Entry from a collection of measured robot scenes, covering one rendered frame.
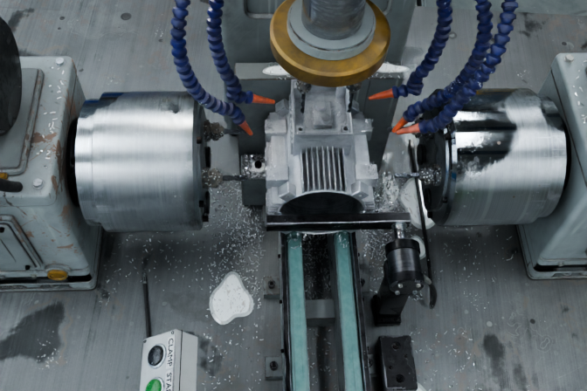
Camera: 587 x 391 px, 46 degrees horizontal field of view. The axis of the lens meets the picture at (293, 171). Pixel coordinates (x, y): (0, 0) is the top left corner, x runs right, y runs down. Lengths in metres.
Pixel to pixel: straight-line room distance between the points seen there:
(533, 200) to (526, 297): 0.30
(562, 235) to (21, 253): 0.96
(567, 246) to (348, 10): 0.67
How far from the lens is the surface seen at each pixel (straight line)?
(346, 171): 1.21
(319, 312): 1.34
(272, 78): 1.24
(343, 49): 1.01
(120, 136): 1.17
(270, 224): 1.21
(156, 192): 1.16
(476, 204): 1.23
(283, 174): 1.21
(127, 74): 1.73
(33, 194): 1.15
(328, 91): 1.27
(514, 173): 1.22
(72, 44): 1.82
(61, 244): 1.29
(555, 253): 1.43
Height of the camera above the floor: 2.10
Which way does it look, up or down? 58 degrees down
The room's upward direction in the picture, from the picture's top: 4 degrees clockwise
